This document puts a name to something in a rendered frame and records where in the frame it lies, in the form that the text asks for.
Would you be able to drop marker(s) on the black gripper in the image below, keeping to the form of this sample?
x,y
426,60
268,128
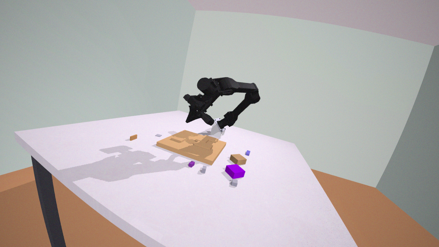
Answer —
x,y
195,113

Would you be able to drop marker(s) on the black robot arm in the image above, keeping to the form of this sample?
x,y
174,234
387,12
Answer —
x,y
213,88

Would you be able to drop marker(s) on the tan block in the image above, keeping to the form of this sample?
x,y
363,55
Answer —
x,y
238,159

